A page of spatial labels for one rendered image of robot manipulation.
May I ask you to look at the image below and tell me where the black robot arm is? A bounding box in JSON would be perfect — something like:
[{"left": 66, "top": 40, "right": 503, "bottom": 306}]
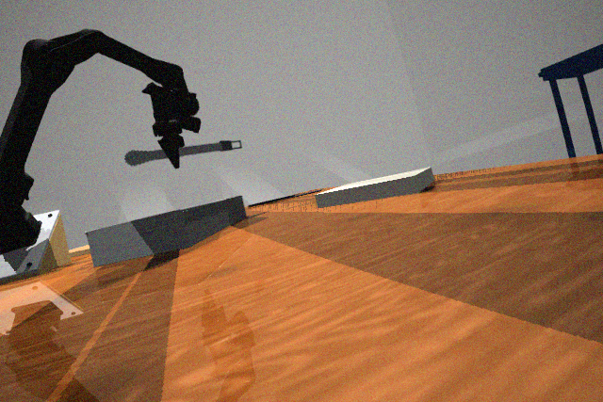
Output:
[{"left": 0, "top": 28, "right": 201, "bottom": 255}]

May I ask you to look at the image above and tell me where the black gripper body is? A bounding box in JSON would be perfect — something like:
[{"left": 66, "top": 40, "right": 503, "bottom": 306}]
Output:
[{"left": 153, "top": 106, "right": 183, "bottom": 139}]

